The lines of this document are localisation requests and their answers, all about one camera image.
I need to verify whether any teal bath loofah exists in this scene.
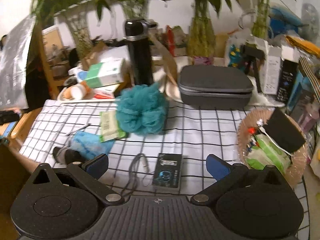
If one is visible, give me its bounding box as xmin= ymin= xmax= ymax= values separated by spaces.
xmin=115 ymin=84 xmax=167 ymax=135

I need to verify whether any white tray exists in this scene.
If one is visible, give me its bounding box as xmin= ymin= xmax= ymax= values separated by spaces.
xmin=57 ymin=90 xmax=118 ymax=103

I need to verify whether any blue plush toy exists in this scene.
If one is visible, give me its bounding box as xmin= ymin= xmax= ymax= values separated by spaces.
xmin=270 ymin=4 xmax=309 ymax=28

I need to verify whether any grey zip case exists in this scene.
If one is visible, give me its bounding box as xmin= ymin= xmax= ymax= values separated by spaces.
xmin=178 ymin=65 xmax=254 ymax=110

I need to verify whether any colourful printed bag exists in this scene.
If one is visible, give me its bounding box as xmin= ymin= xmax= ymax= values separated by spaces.
xmin=226 ymin=36 xmax=247 ymax=70

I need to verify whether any yellow cloth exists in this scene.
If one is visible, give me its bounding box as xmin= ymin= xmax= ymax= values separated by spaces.
xmin=286 ymin=35 xmax=320 ymax=53

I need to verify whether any black thermos bottle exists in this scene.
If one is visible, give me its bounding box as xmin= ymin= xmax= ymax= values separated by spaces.
xmin=124 ymin=19 xmax=154 ymax=87

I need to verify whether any green packet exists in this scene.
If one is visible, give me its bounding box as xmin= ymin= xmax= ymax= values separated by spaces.
xmin=246 ymin=134 xmax=292 ymax=174

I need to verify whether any blue box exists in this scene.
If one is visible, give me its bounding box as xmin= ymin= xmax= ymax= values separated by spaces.
xmin=287 ymin=70 xmax=313 ymax=115

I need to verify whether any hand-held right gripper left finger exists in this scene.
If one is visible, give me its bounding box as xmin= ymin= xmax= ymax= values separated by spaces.
xmin=32 ymin=154 xmax=125 ymax=205

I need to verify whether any white plate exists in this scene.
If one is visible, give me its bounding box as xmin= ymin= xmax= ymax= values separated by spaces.
xmin=164 ymin=80 xmax=184 ymax=103

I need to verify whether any small black tripod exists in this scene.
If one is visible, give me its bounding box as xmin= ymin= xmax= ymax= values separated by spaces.
xmin=244 ymin=45 xmax=265 ymax=93

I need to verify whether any blue plastic packet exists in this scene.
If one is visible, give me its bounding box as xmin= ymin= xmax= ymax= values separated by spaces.
xmin=70 ymin=131 xmax=115 ymax=159

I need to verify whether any white and blue tube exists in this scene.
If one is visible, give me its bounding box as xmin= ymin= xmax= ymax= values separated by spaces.
xmin=69 ymin=66 xmax=88 ymax=80

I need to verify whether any grey plastic bag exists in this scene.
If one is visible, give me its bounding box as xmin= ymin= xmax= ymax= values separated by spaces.
xmin=0 ymin=16 xmax=35 ymax=110

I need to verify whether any black checked white cloth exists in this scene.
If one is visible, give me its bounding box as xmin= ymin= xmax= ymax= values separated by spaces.
xmin=19 ymin=99 xmax=310 ymax=240

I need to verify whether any thin metal clip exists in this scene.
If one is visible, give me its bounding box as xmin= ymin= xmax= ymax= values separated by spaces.
xmin=66 ymin=124 xmax=92 ymax=137

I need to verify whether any tall white box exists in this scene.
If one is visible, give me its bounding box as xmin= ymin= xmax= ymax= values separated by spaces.
xmin=260 ymin=40 xmax=283 ymax=95

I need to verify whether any tall black box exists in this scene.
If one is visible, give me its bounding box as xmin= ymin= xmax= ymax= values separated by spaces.
xmin=276 ymin=59 xmax=299 ymax=103

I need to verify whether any brown paper bag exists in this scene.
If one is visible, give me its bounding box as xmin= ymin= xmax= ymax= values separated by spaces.
xmin=150 ymin=36 xmax=178 ymax=85

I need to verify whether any dark grey sock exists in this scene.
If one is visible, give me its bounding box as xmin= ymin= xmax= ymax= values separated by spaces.
xmin=52 ymin=146 xmax=83 ymax=164

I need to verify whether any glass vase with bamboo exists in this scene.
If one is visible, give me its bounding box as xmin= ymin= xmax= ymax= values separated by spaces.
xmin=66 ymin=17 xmax=93 ymax=58
xmin=122 ymin=0 xmax=148 ymax=20
xmin=251 ymin=0 xmax=272 ymax=39
xmin=187 ymin=0 xmax=217 ymax=64

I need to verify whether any small black printed box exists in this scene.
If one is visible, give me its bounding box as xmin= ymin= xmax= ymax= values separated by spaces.
xmin=152 ymin=153 xmax=183 ymax=190

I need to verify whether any green wet wipes pack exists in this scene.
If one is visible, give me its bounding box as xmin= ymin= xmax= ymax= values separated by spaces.
xmin=99 ymin=111 xmax=127 ymax=143

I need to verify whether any white paper cup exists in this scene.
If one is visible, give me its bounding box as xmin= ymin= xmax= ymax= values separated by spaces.
xmin=71 ymin=84 xmax=87 ymax=99

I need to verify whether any black square sponge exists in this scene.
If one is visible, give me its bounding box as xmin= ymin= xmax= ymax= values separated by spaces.
xmin=266 ymin=108 xmax=307 ymax=153

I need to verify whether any red and white box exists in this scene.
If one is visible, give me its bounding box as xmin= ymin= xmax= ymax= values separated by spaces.
xmin=94 ymin=84 xmax=120 ymax=99

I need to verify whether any green and white box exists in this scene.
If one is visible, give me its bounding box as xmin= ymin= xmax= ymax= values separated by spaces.
xmin=84 ymin=57 xmax=125 ymax=88

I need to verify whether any wooden shelf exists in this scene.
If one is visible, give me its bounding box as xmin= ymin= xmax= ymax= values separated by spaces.
xmin=41 ymin=26 xmax=70 ymax=98

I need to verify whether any grey cord with white plug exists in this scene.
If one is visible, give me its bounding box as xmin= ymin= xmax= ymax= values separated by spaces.
xmin=121 ymin=153 xmax=155 ymax=197

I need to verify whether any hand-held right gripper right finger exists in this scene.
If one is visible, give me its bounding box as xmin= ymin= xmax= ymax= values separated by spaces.
xmin=191 ymin=154 xmax=288 ymax=204

